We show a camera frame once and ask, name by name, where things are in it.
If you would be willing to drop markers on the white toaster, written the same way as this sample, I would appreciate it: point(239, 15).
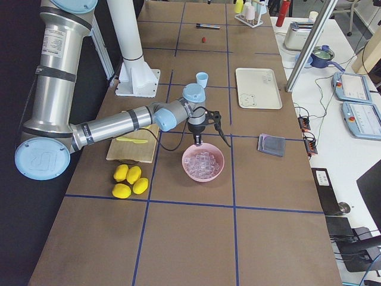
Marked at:
point(297, 35)

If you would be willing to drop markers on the folded grey cloth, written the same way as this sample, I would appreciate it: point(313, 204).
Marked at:
point(273, 145)

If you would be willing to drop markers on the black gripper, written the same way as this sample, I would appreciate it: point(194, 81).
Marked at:
point(196, 129)

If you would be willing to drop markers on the yellow plastic knife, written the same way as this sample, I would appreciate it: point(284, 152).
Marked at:
point(133, 140)

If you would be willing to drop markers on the red bottle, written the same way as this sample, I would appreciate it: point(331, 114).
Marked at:
point(283, 12)

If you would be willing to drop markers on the wooden cutting board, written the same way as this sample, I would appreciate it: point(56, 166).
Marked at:
point(143, 153)

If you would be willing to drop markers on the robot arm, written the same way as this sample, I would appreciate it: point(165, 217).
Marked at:
point(52, 133)

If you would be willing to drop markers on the pink cup on rack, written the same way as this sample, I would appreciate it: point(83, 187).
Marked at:
point(249, 13)

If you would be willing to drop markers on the aluminium frame post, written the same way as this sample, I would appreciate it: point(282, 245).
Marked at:
point(319, 24)

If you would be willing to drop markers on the pink bowl of ice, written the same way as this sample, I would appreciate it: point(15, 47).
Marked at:
point(203, 163)

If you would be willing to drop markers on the white wire cup rack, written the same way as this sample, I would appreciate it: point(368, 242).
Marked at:
point(260, 9)

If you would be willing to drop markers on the black label box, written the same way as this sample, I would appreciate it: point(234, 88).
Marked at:
point(325, 191)

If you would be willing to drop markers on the light blue plastic cup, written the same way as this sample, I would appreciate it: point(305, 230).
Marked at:
point(202, 79)

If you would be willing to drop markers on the whole yellow lemon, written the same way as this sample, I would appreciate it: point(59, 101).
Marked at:
point(121, 173)

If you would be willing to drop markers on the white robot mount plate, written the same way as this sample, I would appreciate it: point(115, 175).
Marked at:
point(141, 82)

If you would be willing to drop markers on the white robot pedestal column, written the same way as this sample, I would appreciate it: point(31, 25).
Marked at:
point(126, 28)

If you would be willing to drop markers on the yellow cup on rack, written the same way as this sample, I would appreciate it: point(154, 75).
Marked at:
point(238, 6)

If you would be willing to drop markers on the cream bear serving tray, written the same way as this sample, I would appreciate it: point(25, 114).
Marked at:
point(257, 89)

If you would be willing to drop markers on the blue teach pendant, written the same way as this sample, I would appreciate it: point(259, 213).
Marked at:
point(351, 87)
point(363, 119)

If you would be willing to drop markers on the steel muddler black tip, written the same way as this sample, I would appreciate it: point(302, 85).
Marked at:
point(207, 26)

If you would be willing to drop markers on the blue saucepan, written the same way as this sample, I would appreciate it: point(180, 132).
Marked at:
point(323, 57)

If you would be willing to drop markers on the orange connector block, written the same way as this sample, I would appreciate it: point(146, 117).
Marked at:
point(304, 124)
point(310, 145)

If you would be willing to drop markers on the black monitor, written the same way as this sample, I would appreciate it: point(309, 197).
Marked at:
point(369, 187)

